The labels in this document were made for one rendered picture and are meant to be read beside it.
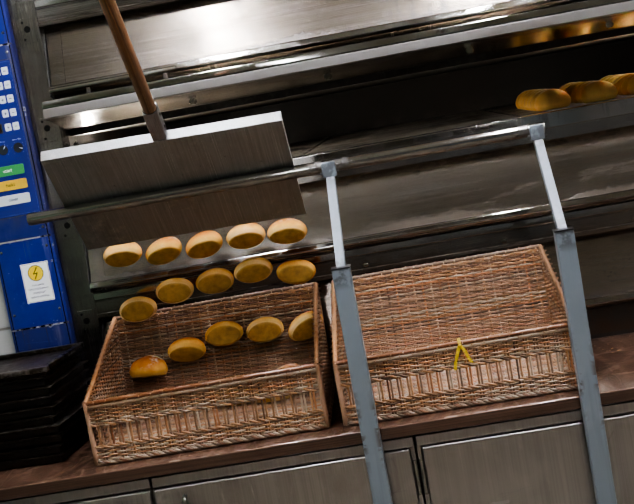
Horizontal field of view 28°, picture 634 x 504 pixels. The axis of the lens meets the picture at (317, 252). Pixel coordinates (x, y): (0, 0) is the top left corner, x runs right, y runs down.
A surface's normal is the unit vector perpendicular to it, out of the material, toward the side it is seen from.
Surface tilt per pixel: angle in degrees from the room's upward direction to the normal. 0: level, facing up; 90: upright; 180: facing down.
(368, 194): 70
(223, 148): 139
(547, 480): 91
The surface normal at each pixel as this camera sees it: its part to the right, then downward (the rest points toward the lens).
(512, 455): -0.06, 0.13
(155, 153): 0.10, 0.82
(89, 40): -0.11, -0.22
